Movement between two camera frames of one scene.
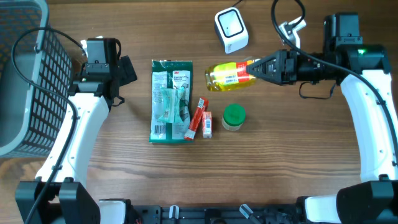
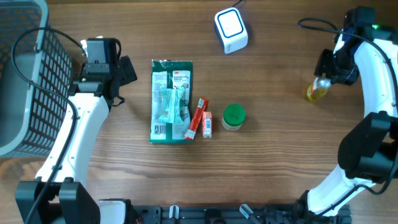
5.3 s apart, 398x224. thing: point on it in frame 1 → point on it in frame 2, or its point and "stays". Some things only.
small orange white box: x=207 y=124 stays
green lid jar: x=233 y=117 stays
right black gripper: x=278 y=59 → x=321 y=66
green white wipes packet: x=171 y=101 stays
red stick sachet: x=194 y=126 stays
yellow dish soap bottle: x=224 y=76 → x=319 y=89
